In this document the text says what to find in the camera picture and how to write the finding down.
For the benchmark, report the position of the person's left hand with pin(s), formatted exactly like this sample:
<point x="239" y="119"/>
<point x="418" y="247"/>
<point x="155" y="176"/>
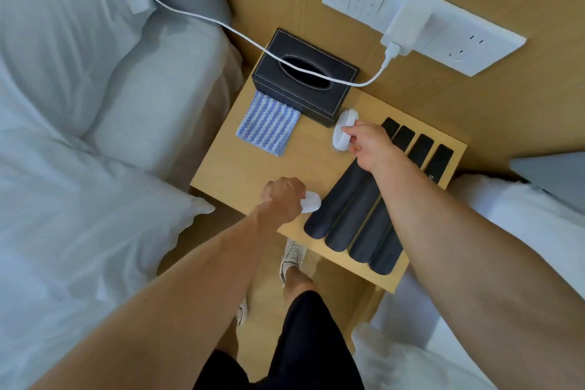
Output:
<point x="281" y="200"/>

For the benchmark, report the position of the person's right hand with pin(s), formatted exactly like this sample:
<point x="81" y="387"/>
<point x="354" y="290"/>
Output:
<point x="375" y="147"/>

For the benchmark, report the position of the white brush grey bristles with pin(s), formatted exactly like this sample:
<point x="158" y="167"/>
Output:
<point x="313" y="202"/>
<point x="343" y="124"/>

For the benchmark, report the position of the wooden nightstand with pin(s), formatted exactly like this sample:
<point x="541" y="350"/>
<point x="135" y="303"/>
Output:
<point x="247" y="170"/>

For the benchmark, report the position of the long black shoe spoon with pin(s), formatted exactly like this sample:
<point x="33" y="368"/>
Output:
<point x="372" y="234"/>
<point x="333" y="207"/>
<point x="352" y="220"/>
<point x="388" y="252"/>

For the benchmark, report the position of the blue white striped cloth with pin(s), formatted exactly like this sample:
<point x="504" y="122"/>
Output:
<point x="267" y="124"/>

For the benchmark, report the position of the person's right forearm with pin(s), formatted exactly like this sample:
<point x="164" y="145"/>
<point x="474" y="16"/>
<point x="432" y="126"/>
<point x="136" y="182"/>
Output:
<point x="480" y="275"/>

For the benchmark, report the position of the person's left forearm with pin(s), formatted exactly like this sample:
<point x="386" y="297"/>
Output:
<point x="160" y="312"/>

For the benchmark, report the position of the person's right white shoe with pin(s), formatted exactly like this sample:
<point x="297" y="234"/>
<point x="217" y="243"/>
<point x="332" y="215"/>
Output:
<point x="291" y="257"/>

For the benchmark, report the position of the person's white shoe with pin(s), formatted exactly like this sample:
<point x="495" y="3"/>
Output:
<point x="291" y="257"/>
<point x="242" y="312"/>

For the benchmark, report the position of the person's right leg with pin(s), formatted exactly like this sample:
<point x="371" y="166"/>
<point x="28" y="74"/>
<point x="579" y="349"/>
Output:
<point x="298" y="284"/>

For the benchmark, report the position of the person's leg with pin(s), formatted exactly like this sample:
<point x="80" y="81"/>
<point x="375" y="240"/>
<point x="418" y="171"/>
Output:
<point x="228" y="341"/>
<point x="298" y="284"/>

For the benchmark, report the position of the person's left white shoe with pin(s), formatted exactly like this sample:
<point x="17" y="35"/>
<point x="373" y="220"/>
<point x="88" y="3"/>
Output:
<point x="242" y="312"/>

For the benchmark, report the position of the person's black shorts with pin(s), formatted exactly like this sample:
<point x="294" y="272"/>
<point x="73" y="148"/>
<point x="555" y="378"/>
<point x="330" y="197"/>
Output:
<point x="306" y="348"/>

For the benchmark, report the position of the person's left leg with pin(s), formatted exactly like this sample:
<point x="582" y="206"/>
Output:
<point x="228" y="341"/>

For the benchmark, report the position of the black leather tissue box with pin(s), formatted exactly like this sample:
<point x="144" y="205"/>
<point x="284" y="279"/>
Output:
<point x="274" y="70"/>

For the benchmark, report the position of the white charger plug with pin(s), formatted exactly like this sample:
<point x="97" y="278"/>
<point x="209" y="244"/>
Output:
<point x="407" y="24"/>

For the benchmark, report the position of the wooden headboard panel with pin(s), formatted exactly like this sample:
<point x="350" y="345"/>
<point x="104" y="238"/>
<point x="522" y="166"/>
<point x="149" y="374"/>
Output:
<point x="502" y="120"/>

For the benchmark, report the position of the white bed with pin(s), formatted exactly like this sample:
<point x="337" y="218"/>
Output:
<point x="525" y="211"/>
<point x="91" y="220"/>

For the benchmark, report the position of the white pillow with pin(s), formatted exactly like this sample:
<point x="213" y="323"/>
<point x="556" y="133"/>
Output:
<point x="59" y="28"/>

